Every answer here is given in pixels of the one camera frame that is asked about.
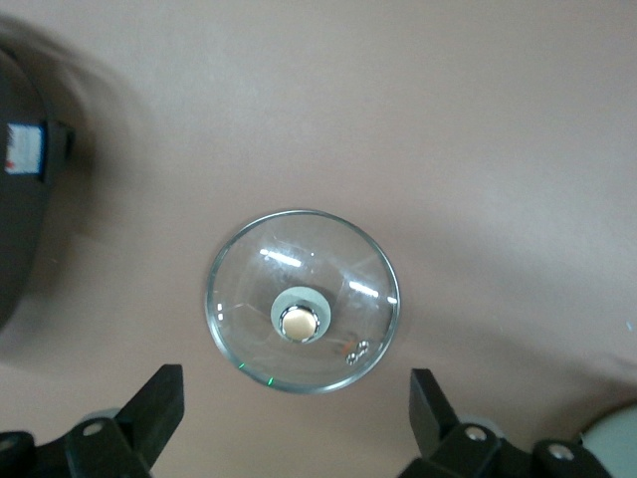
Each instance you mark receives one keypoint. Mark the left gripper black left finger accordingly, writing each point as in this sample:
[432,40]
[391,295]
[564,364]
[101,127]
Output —
[129,438]

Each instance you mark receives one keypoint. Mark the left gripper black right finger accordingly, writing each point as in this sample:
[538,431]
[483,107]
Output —
[448,443]

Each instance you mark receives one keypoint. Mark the glass pot lid with knob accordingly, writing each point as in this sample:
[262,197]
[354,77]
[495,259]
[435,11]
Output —
[249,299]

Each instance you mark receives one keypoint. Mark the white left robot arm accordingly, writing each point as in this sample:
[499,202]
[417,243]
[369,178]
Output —
[619,448]

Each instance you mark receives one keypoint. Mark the black rice cooker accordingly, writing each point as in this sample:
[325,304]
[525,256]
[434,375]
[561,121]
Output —
[20,224]

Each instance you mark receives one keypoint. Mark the brown table mat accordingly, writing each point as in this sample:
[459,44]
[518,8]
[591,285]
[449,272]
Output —
[448,149]

